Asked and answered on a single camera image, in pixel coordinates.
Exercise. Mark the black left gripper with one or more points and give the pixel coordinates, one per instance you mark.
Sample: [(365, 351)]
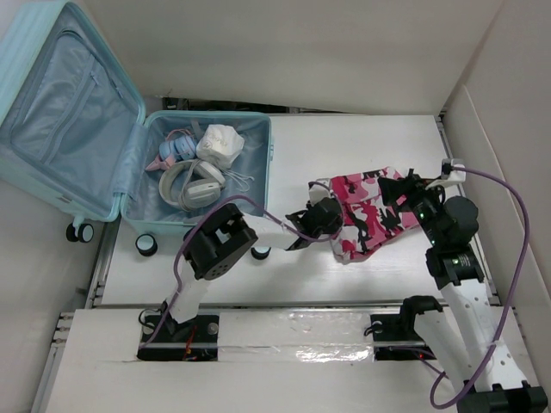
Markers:
[(331, 228)]

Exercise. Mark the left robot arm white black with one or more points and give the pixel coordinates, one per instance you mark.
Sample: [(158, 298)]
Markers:
[(225, 234)]

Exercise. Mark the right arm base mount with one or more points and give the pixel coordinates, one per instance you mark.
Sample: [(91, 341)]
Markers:
[(395, 342)]

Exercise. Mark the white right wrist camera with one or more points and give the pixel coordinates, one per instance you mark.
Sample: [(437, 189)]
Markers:
[(452, 174)]

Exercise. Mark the white cloth bundle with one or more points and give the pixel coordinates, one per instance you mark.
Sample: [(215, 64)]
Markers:
[(220, 146)]

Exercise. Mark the grey over-ear headphones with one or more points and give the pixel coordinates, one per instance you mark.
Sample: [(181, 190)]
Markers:
[(201, 187)]

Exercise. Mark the pink camouflage garment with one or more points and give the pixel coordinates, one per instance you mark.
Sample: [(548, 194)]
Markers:
[(368, 224)]

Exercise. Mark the blue pink kids headphones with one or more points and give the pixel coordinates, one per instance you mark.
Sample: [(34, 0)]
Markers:
[(179, 145)]

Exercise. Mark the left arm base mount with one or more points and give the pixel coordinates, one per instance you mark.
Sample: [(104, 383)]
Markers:
[(192, 341)]

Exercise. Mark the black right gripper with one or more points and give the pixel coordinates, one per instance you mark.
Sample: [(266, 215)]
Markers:
[(413, 187)]

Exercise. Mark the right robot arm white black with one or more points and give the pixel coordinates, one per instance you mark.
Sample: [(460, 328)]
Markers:
[(474, 357)]

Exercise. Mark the light blue hardshell suitcase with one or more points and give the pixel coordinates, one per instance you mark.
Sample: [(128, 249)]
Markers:
[(75, 131)]

